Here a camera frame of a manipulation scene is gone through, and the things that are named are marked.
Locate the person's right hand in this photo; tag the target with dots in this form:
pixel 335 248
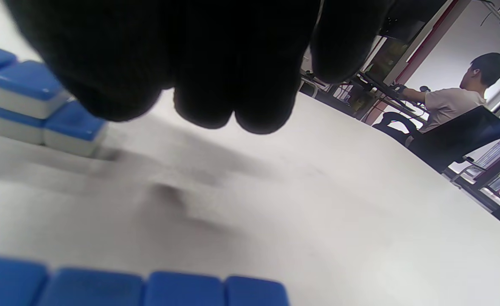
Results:
pixel 199 51

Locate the blue mahjong tile wall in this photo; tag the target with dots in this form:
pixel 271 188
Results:
pixel 182 289
pixel 29 80

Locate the cluttered equipment desk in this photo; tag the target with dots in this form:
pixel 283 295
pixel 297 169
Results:
pixel 351 102

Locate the black office chair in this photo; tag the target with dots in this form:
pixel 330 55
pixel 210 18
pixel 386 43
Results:
pixel 462 136

